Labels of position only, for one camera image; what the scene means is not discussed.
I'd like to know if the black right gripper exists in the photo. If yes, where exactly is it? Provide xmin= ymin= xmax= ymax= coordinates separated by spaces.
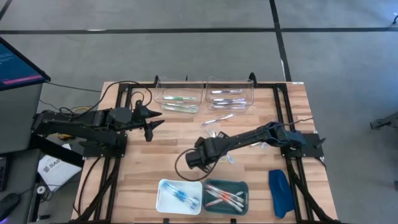
xmin=185 ymin=131 xmax=230 ymax=174

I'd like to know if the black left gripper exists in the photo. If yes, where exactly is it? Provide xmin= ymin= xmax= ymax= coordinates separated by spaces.
xmin=132 ymin=99 xmax=165 ymax=142

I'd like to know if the purple toothbrush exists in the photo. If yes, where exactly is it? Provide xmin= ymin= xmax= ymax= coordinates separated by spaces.
xmin=211 ymin=97 xmax=247 ymax=105
xmin=201 ymin=113 xmax=236 ymax=127
xmin=210 ymin=89 xmax=244 ymax=95
xmin=212 ymin=104 xmax=247 ymax=110

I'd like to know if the teal plastic bin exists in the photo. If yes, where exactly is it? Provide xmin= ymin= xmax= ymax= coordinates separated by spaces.
xmin=202 ymin=179 xmax=250 ymax=217

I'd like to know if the white plastic bin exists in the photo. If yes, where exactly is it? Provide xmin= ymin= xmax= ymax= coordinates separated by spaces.
xmin=155 ymin=178 xmax=203 ymax=216

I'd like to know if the clear plastic bin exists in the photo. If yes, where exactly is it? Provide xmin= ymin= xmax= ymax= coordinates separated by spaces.
xmin=204 ymin=76 xmax=255 ymax=111
xmin=153 ymin=76 xmax=205 ymax=114

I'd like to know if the blue cloth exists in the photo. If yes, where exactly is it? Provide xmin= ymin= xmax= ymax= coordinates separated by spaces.
xmin=268 ymin=169 xmax=295 ymax=219

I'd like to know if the white paper sheet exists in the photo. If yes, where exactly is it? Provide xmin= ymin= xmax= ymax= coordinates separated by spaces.
xmin=37 ymin=154 xmax=83 ymax=192

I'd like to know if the dark grey desk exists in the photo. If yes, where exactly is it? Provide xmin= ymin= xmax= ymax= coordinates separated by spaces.
xmin=0 ymin=83 xmax=44 ymax=224

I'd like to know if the large black monitor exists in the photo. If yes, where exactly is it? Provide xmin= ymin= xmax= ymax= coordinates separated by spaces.
xmin=0 ymin=36 xmax=52 ymax=91

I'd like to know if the black keyboard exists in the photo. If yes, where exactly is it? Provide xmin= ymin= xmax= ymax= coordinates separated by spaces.
xmin=0 ymin=155 xmax=9 ymax=192

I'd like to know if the black computer mouse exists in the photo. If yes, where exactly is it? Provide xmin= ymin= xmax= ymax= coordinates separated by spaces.
xmin=0 ymin=192 xmax=22 ymax=218

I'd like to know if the black aluminium frame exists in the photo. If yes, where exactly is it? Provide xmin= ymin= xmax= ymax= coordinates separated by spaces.
xmin=73 ymin=81 xmax=343 ymax=224

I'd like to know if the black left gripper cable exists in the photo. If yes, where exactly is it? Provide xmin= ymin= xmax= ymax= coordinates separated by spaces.
xmin=58 ymin=80 xmax=153 ymax=121

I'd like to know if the yellow black cable bundle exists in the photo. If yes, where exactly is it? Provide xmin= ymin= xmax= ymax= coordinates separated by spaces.
xmin=58 ymin=105 xmax=93 ymax=118

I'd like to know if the black monitor cable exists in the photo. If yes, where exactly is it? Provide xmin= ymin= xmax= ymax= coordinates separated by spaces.
xmin=45 ymin=80 xmax=103 ymax=94

